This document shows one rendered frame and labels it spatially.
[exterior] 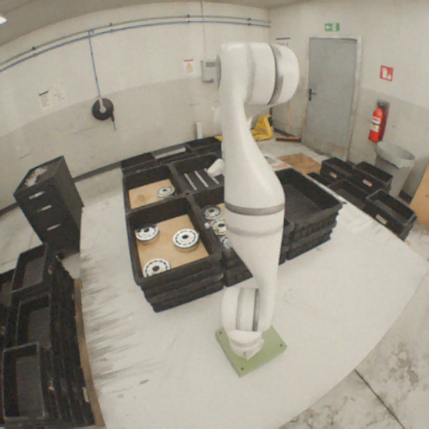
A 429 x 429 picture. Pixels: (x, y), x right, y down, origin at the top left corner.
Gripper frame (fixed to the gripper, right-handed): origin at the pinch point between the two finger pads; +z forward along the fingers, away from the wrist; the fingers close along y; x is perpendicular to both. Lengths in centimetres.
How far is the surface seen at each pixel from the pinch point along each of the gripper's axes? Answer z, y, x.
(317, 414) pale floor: 100, -47, -71
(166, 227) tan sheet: 17.3, -1.0, 32.2
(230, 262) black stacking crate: 14.8, -12.2, -2.2
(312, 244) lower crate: 26.8, 18.2, -32.2
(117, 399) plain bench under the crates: 30, -72, 15
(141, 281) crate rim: 7.2, -34.6, 18.3
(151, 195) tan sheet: 17, 19, 56
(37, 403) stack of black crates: 51, -108, 58
